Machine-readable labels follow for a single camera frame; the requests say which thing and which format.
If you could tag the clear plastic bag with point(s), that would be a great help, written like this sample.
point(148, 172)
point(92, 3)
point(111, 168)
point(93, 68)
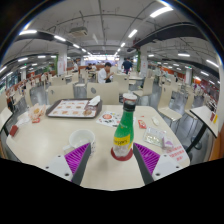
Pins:
point(156, 136)

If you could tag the ceiling lights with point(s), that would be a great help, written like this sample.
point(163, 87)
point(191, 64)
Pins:
point(161, 11)

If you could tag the person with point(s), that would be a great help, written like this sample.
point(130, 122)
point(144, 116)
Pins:
point(88, 67)
point(76, 65)
point(104, 74)
point(126, 65)

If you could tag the white crumpled napkin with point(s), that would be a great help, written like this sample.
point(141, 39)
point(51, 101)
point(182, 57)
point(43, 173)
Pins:
point(94, 100)

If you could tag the small red sauce packet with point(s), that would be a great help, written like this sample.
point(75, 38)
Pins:
point(36, 120)
point(142, 124)

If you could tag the white printed paper card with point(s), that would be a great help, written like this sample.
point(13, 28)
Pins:
point(23, 118)

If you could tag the cream chair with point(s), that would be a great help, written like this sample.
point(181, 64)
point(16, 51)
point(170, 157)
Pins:
point(107, 92)
point(168, 105)
point(60, 94)

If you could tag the far cream chairs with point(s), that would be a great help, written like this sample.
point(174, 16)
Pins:
point(146, 87)

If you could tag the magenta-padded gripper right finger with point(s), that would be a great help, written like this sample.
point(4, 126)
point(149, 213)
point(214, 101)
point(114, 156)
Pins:
point(156, 166)

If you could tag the colourful printed leaflet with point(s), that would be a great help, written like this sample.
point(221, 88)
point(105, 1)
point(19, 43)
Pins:
point(107, 118)

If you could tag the white paper with red print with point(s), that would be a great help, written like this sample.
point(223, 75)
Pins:
point(176, 153)

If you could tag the small white packet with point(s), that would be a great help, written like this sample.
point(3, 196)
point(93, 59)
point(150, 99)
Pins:
point(155, 120)

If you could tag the white side table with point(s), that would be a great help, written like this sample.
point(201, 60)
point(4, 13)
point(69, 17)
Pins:
point(4, 115)
point(206, 117)

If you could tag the green drink bottle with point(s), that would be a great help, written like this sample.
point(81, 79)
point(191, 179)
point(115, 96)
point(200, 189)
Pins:
point(124, 128)

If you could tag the white dotted mug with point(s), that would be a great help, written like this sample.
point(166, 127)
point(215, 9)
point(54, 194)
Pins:
point(80, 137)

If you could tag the dark food tray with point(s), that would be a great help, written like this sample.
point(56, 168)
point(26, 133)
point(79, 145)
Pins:
point(71, 108)

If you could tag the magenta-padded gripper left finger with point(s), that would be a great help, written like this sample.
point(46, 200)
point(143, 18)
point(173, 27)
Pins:
point(68, 166)

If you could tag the ceiling air conditioner unit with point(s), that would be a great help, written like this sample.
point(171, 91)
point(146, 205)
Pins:
point(78, 31)

